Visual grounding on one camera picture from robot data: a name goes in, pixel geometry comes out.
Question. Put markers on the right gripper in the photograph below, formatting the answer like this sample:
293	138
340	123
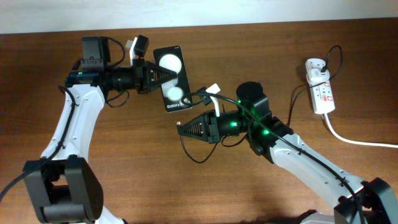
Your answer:
209	135

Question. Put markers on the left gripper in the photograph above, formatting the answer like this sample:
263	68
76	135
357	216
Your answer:
151	84

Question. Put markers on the black smartphone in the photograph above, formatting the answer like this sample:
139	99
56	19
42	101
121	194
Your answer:
173	91

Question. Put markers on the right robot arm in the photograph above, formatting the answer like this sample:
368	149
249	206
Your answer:
352	199

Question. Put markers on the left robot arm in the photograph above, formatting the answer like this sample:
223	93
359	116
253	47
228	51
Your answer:
61	185

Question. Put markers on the white USB charger plug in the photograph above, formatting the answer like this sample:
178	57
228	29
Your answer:
315	76

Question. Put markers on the white power strip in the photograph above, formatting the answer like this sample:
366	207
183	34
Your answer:
321	93

